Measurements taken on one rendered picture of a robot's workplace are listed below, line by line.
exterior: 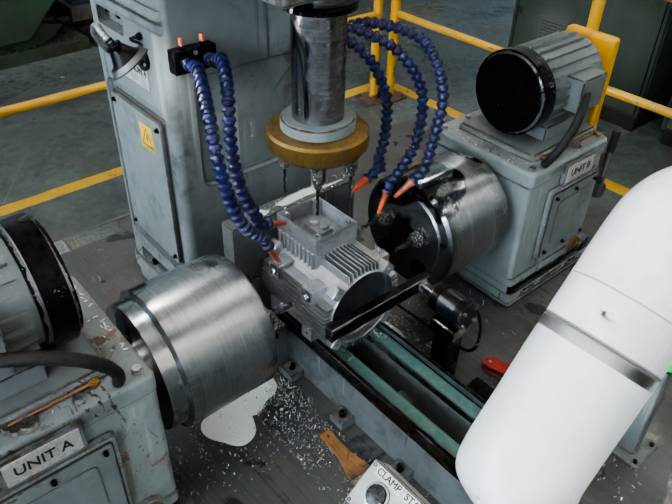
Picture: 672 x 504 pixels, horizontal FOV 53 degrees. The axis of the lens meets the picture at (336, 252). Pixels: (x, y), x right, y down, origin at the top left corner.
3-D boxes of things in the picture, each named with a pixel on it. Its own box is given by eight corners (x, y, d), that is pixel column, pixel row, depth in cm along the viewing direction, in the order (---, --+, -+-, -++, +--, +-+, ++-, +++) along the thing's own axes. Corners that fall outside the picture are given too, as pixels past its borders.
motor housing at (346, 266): (262, 310, 141) (258, 236, 129) (332, 274, 151) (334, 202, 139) (323, 365, 129) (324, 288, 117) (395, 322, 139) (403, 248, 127)
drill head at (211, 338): (47, 410, 119) (9, 303, 104) (224, 321, 138) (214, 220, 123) (111, 510, 104) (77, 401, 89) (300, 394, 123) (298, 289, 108)
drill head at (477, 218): (336, 265, 154) (339, 169, 139) (457, 204, 176) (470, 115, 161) (415, 324, 139) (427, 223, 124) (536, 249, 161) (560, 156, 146)
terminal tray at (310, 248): (276, 243, 134) (275, 213, 129) (318, 224, 139) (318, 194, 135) (314, 273, 126) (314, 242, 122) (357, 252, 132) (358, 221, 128)
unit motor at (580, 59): (449, 208, 169) (474, 40, 143) (530, 167, 186) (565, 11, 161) (534, 257, 153) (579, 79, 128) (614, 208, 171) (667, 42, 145)
